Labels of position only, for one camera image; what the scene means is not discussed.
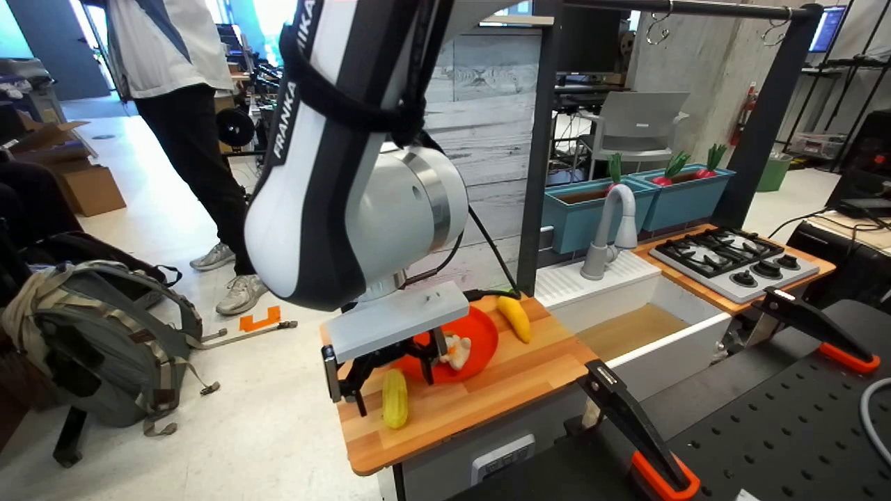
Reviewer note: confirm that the black orange clamp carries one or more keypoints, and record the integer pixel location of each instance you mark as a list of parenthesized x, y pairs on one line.
[(782, 308), (654, 462)]

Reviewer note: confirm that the toy stove top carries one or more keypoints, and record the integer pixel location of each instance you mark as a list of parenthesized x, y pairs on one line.
[(736, 265)]

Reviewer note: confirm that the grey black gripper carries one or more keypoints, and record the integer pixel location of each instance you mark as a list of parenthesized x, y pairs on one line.
[(376, 333)]

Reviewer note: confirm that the yellow toy carrot green top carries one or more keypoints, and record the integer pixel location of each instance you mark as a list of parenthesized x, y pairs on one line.
[(517, 315)]

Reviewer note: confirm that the grey toy faucet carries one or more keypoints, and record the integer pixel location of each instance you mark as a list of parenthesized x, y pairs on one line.
[(617, 231)]

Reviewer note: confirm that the grey chair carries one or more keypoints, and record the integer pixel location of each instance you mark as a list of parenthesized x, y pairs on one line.
[(635, 126)]

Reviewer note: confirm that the cardboard box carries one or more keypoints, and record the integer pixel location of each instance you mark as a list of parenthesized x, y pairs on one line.
[(84, 185)]

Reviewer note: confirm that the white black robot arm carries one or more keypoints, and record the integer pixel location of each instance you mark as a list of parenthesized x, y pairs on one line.
[(351, 190)]

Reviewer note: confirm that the white toy sink basin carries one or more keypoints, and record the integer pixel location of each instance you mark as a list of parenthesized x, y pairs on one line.
[(635, 319)]

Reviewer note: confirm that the grey wood-pattern back panel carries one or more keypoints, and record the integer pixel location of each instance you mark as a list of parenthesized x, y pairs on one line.
[(480, 110)]

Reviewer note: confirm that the standing person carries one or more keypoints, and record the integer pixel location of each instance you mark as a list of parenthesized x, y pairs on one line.
[(170, 66)]

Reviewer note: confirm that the right black orange clamp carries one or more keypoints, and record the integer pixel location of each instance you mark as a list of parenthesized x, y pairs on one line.
[(782, 308)]

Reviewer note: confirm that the blue planter box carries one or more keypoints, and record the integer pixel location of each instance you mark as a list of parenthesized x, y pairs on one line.
[(660, 204)]

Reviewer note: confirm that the orange tool on floor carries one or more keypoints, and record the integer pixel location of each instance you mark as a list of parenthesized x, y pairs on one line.
[(269, 319)]

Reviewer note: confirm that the orange plastic plate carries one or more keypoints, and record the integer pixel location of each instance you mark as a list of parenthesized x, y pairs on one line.
[(480, 330)]

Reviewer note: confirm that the left black orange clamp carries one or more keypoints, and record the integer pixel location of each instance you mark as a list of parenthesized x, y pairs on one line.
[(654, 462)]

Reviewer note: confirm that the white toy food piece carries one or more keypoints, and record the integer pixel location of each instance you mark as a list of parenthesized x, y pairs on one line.
[(459, 351)]

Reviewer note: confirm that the grey backpack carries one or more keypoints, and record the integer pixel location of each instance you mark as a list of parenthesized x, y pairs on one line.
[(109, 337)]

